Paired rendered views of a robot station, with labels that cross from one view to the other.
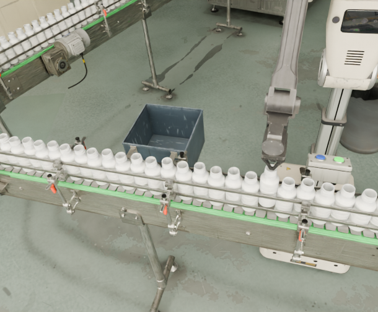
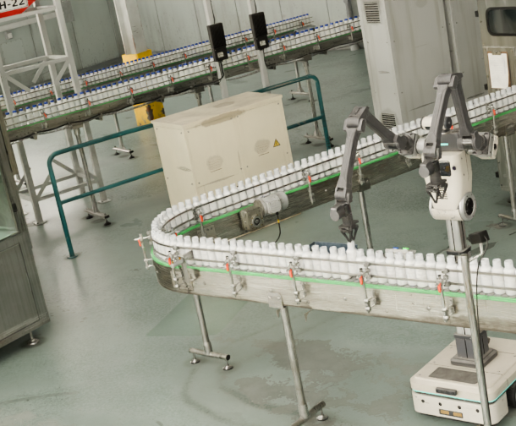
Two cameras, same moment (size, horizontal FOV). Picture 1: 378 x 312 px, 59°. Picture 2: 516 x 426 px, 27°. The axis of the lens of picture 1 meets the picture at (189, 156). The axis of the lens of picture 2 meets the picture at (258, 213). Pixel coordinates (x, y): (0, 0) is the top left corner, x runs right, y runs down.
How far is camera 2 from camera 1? 4.72 m
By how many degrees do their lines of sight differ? 33
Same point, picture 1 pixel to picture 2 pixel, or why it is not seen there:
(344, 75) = (441, 207)
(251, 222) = (343, 286)
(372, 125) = not seen: outside the picture
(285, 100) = (342, 193)
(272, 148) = (334, 215)
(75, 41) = (272, 200)
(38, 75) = (233, 230)
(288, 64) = (343, 176)
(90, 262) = (243, 411)
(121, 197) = (269, 278)
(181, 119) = not seen: hidden behind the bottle
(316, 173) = not seen: hidden behind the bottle
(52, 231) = (211, 391)
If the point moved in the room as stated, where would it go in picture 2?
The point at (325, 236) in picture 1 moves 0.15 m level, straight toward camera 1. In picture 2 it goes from (383, 290) to (361, 300)
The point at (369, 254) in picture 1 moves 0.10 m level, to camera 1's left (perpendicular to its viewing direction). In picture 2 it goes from (410, 303) to (391, 303)
